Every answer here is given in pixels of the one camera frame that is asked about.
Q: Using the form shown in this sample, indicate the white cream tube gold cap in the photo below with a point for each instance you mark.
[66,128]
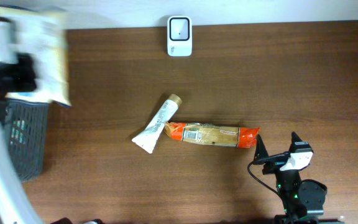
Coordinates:
[148,138]

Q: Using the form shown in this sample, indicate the white snack bag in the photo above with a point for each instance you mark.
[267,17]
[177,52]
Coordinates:
[42,35]

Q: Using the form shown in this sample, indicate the white barcode scanner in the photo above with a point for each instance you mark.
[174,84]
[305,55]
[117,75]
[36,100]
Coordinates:
[179,36]

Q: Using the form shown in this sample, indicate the dark grey plastic basket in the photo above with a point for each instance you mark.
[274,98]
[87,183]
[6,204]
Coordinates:
[25,127]

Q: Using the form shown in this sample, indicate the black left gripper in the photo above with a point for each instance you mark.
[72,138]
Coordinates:
[17,63]

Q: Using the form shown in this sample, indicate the orange spaghetti packet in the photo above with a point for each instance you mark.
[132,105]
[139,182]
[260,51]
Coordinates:
[212,135]

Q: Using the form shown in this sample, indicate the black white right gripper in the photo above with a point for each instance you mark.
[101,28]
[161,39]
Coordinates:
[261,157]

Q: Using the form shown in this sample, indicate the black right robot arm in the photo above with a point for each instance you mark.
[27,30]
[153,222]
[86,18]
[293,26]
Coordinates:
[302,200]

